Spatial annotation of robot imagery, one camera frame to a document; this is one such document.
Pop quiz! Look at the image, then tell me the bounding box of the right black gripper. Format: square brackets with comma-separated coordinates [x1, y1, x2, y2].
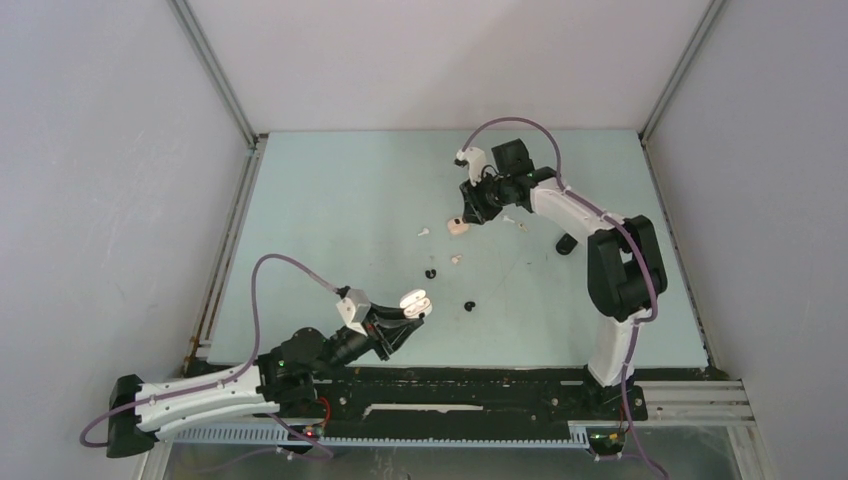
[460, 171, 511, 226]

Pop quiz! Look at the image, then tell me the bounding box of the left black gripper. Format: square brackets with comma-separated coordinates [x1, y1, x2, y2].
[314, 302, 423, 381]

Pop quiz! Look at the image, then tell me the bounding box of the white earbud charging case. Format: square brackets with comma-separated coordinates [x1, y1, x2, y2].
[399, 289, 433, 319]

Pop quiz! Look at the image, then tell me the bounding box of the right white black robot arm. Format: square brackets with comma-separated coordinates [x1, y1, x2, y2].
[454, 139, 668, 418]

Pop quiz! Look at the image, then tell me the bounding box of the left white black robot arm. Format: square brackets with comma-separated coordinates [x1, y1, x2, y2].
[106, 299, 433, 458]

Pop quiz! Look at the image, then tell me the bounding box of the beige earbud charging case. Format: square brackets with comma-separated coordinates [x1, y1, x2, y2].
[447, 217, 470, 236]

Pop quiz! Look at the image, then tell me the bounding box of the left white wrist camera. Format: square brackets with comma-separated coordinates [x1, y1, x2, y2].
[336, 287, 371, 336]

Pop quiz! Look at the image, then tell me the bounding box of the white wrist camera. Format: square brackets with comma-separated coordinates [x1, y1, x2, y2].
[454, 147, 488, 186]
[336, 287, 371, 336]

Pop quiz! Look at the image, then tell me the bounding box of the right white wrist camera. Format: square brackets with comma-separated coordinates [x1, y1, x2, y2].
[454, 147, 488, 186]

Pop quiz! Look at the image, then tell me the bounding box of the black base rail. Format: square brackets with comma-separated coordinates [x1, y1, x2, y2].
[253, 364, 649, 442]

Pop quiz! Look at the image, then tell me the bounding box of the grey cable duct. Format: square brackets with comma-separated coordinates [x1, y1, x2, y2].
[172, 422, 589, 450]

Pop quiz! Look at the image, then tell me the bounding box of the left aluminium frame post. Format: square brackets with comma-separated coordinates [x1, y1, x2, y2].
[168, 0, 260, 148]

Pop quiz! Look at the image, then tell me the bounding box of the aluminium frame post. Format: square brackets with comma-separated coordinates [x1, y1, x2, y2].
[639, 0, 729, 146]
[168, 0, 260, 148]

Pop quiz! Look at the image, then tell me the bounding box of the right aluminium frame post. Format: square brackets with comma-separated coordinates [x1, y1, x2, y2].
[639, 0, 729, 146]

